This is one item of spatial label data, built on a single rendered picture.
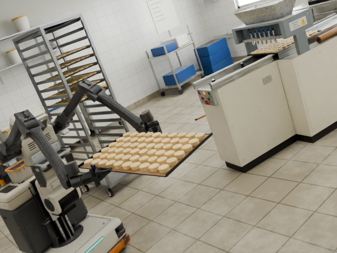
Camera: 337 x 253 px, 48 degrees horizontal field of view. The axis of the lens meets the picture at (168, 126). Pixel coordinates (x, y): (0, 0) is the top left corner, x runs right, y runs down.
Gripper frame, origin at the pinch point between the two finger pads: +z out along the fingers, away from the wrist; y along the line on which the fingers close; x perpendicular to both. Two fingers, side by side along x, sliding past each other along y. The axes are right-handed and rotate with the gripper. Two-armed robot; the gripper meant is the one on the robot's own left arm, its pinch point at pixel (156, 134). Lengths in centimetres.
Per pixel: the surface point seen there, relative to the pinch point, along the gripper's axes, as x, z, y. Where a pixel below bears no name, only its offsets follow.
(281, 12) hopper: -138, -128, -21
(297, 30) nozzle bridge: -144, -117, -4
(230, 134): -62, -105, 61
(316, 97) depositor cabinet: -149, -116, 59
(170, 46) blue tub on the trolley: -81, -508, 28
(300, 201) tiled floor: -83, -34, 99
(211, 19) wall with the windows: -199, -636, 20
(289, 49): -139, -131, 13
